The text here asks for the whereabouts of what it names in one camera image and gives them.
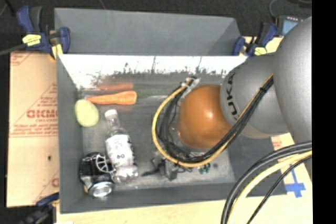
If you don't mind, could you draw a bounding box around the clear plastic bottle white label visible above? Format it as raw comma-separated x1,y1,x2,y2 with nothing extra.
104,109,140,184

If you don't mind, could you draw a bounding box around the black and silver can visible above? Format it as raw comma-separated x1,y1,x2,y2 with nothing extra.
79,152,117,198

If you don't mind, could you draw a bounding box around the orange toy carrot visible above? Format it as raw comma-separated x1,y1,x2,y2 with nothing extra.
85,90,138,106

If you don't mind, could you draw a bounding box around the yellow-green round fruit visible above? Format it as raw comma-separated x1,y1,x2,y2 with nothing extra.
74,99,100,128

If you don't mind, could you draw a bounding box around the grey metal bin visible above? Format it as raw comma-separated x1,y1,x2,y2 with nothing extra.
54,7,287,214

